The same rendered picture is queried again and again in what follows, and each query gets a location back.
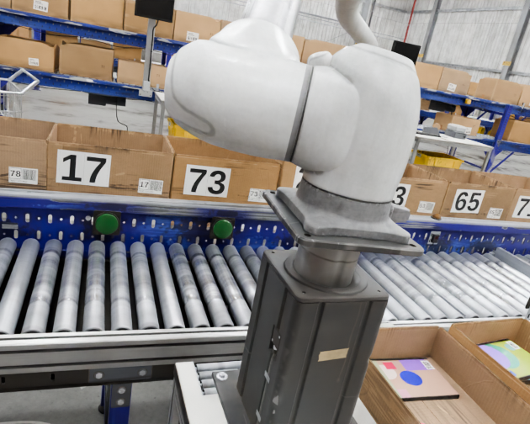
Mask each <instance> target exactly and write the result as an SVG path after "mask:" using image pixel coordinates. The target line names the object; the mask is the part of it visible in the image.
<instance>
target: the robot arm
mask: <svg viewBox="0 0 530 424"><path fill-rule="evenodd" d="M361 1H362V0H335V10H336V16H337V20H338V22H339V24H340V25H341V26H342V27H343V29H344V30H345V31H346V32H347V33H348V34H349V35H350V36H351V37H352V39H353V40H354V41H355V42H356V43H357V44H356V45H352V46H347V47H345V48H343V49H341V50H339V51H338V52H337V53H336V54H334V55H333V56H332V55H331V53H330V52H328V51H322V52H317V53H315V54H312V55H311V56H310V57H309V58H308V60H307V64H304V63H301V62H299V53H298V50H297V48H296V46H295V44H294V42H293V41H292V38H293V34H294V29H295V25H296V22H297V18H298V15H299V9H300V6H301V3H302V0H248V1H247V4H246V7H245V10H244V12H243V15H242V16H241V19H239V20H237V21H234V22H232V23H230V24H228V25H226V26H225V27H224V28H223V29H222V30H221V31H220V32H219V33H218V34H215V35H214V36H212V37H211V38H210V39H209V40H195V41H194V42H191V43H189V44H187V45H185V46H184V47H182V48H181V49H180V50H179V51H178V53H176V54H175V55H174V56H173V57H172V58H171V60H170V61H169V64H168V67H167V74H166V80H165V88H164V102H165V108H166V111H167V112H168V113H169V114H170V116H171V117H172V118H173V119H174V122H175V123H176V124H177V125H178V126H180V127H181V128H182V129H184V130H186V131H187V132H188V133H189V134H191V135H193V136H195V137H197V138H199V139H200V140H203V141H205V142H207V143H210V144H211V145H214V146H218V147H221V148H225V149H227V150H230V151H236V152H240V153H243V154H247V155H251V156H258V157H263V158H268V159H275V160H281V161H286V162H292V163H293V164H294V165H296V166H298V167H301V168H303V169H304V171H303V176H302V178H301V180H300V183H299V187H298V188H286V187H279V188H277V192H276V196H277V197H278V198H279V199H281V200H283V201H284V202H285V203H286V204H287V206H288V207H289V208H290V209H291V211H292V212H293V213H294V214H295V216H296V217H297V218H298V219H299V221H300V222H301V223H302V225H303V229H304V231H305V232H307V233H309V234H311V235H314V236H344V237H352V238H362V239H370V240H379V241H392V242H395V243H400V244H408V243H409V240H410V238H411V235H410V234H409V233H408V232H407V231H405V230H404V229H402V228H401V227H399V226H398V225H397V224H396V223H400V222H407V221H408V219H409V218H410V215H411V213H410V210H409V209H407V208H406V207H404V206H400V205H398V204H393V203H392V200H393V197H394V196H395V191H396V189H397V187H398V185H399V183H400V180H401V178H402V176H403V173H404V171H405V167H406V165H407V162H408V160H409V157H410V154H411V149H412V146H413V143H414V139H415V136H416V130H417V126H418V121H419V116H420V106H421V93H420V83H419V80H418V77H417V74H416V68H415V66H414V63H413V61H412V60H410V59H409V58H407V57H404V56H402V55H399V54H397V53H394V52H392V51H389V50H386V49H383V48H379V47H378V43H377V40H376V38H375V36H374V34H373V33H372V31H371V30H370V28H369V27H368V26H367V24H366V23H365V22H364V20H363V18H362V17H361V15H360V13H359V11H358V6H359V4H360V3H361Z"/></svg>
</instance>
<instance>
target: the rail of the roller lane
mask: <svg viewBox="0 0 530 424"><path fill-rule="evenodd" d="M509 318H523V319H525V316H521V317H496V318H472V319H447V320H423V321H382V322H381V324H383V323H392V324H393V325H394V326H439V327H442V328H444V329H445V330H446V331H447V332H448V331H449V328H450V326H451V325H452V324H453V323H460V322H469V321H487V320H497V319H509ZM529 321H530V319H529ZM247 329H248V326H230V327H205V328H181V329H156V330H132V331H84V332H60V333H35V334H11V335H0V374H25V373H38V372H53V371H67V370H80V369H94V368H120V367H134V366H147V365H161V364H175V363H184V362H194V363H202V362H215V361H229V360H242V355H243V351H244V346H245V342H246V334H247Z"/></svg>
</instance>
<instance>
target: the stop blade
mask: <svg viewBox="0 0 530 424"><path fill-rule="evenodd" d="M388 255H389V256H391V257H392V258H393V259H395V260H396V261H397V262H398V263H399V264H400V265H401V266H402V267H404V268H405V269H406V270H407V271H409V272H410V273H411V274H413V275H414V276H415V277H416V278H418V279H419V280H420V281H421V282H423V283H424V284H425V285H426V286H427V287H428V288H429V289H430V290H432V291H433V292H434V293H435V294H437V295H438V296H439V297H440V298H442V299H443V300H444V301H446V302H447V303H448V304H449V305H451V306H452V307H453V308H454V309H455V310H456V311H457V312H458V313H460V314H461V315H462V316H463V317H465V316H466V314H465V313H464V312H463V311H461V310H460V309H459V308H458V307H457V306H455V305H454V304H453V303H451V302H450V301H449V300H448V299H446V298H445V297H444V296H442V295H441V294H440V293H438V292H437V291H436V290H435V289H434V288H433V287H432V286H431V285H429V284H428V283H427V282H425V281H424V280H423V279H422V278H420V277H419V276H418V275H416V274H415V273H414V272H413V271H411V270H410V269H409V268H408V267H407V266H406V265H405V264H403V263H402V262H401V261H399V260H398V259H397V258H396V257H394V256H393V255H392V254H388Z"/></svg>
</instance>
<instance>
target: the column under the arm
mask: <svg viewBox="0 0 530 424"><path fill-rule="evenodd" d="M296 252H297V250H275V249H267V250H265V251H264V252H263V255H262V261H261V265H260V269H259V274H258V278H257V287H256V291H255V295H254V300H253V304H252V312H251V316H250V320H249V325H248V329H247V334H246V342H245V346H244V351H243V355H242V360H241V367H240V369H237V370H227V371H217V372H212V374H211V375H212V378H213V380H214V383H215V388H216V390H217V393H218V396H219V399H220V403H221V406H222V409H223V412H224V414H225V419H226V421H227V424H358V423H357V422H356V420H355V419H354V417H353V416H352V415H353V412H354V410H355V406H356V404H357V401H358V397H359V393H360V390H361V388H362V385H363V380H364V377H365V374H366V372H367V368H368V362H369V358H370V356H371V354H372V352H373V350H374V344H375V342H376V339H377V336H378V333H379V328H380V326H381V322H382V320H383V317H384V313H385V309H386V306H387V304H388V301H389V294H388V293H387V292H386V291H385V290H384V289H383V288H382V287H381V286H379V285H378V284H377V283H376V282H375V281H374V280H373V279H372V278H371V277H370V276H369V275H367V274H366V273H365V272H364V271H363V270H362V269H361V268H360V267H359V266H358V265H356V268H355V271H354V274H353V276H352V281H351V283H350V284H349V285H348V286H347V287H344V288H331V287H326V286H322V285H319V284H315V283H313V282H311V281H309V280H307V279H306V278H303V277H302V276H300V275H299V274H298V273H297V272H296V271H295V269H294V260H295V256H296Z"/></svg>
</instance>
